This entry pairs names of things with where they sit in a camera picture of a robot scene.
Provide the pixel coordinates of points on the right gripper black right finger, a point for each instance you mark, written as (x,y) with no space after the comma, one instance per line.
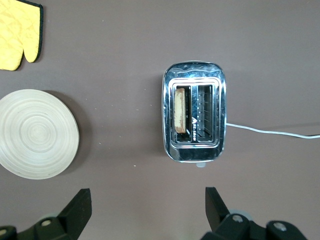
(225,225)

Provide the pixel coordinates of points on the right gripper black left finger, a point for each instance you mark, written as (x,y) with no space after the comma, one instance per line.
(67,217)

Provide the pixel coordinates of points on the round bamboo plate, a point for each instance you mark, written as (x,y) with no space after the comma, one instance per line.
(37,135)

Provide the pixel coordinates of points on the brown bread slice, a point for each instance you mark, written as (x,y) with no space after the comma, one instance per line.
(180,110)

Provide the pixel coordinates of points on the cream and chrome toaster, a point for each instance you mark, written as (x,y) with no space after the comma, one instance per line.
(195,72)

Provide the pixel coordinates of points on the yellow quilted oven mitt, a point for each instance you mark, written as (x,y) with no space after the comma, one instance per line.
(15,30)

